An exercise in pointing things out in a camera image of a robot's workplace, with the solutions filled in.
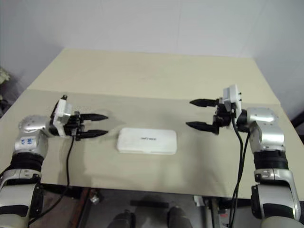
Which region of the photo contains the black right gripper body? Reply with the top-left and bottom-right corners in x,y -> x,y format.
212,97 -> 235,135

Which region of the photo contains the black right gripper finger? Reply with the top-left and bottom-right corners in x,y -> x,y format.
189,98 -> 218,108
185,121 -> 219,135

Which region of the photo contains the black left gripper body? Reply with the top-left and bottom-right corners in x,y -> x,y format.
64,111 -> 86,141

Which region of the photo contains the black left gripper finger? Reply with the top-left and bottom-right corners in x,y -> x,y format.
76,129 -> 110,142
81,113 -> 110,123

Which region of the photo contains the white plastic pencil case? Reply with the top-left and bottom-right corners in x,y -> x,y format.
116,127 -> 178,156

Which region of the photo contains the dark bulky background object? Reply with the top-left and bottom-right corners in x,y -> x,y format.
0,78 -> 22,117

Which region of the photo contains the rusty brown table leg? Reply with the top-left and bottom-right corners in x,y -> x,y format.
73,187 -> 92,228

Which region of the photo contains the crumpled whitish object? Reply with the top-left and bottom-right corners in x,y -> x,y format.
0,67 -> 11,84

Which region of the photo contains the black metal table leg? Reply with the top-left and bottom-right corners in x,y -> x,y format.
209,198 -> 224,228

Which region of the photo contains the small dark rounded shape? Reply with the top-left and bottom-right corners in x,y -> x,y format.
111,210 -> 135,228

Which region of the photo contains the large dark rounded shape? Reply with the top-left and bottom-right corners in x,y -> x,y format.
167,206 -> 191,228

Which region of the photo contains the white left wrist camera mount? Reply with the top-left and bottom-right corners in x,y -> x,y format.
50,98 -> 72,138

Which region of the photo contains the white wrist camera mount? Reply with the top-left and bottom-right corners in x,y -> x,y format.
222,84 -> 243,117
50,98 -> 72,138

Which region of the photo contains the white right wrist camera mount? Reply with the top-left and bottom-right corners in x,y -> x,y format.
222,84 -> 243,117

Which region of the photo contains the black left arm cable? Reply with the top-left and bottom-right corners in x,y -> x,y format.
28,95 -> 76,225

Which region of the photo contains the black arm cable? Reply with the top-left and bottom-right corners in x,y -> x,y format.
28,95 -> 76,225
229,108 -> 250,228

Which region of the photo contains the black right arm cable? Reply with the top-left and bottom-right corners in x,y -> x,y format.
229,108 -> 250,228

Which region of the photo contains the small silver bracket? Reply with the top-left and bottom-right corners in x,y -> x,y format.
89,193 -> 101,205

